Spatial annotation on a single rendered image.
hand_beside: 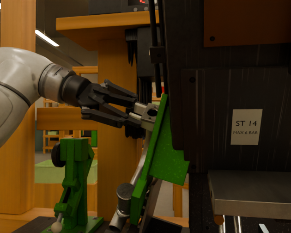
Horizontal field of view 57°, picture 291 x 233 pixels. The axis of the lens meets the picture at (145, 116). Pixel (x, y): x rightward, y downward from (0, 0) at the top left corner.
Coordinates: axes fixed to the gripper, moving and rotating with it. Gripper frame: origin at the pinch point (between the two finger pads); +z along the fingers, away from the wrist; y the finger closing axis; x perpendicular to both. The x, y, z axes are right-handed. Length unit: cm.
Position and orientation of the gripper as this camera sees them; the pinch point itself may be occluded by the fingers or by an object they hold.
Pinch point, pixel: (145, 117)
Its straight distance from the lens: 64.1
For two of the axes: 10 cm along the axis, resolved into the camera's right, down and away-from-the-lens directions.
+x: -1.4, 6.5, 7.5
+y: 3.5, -6.7, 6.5
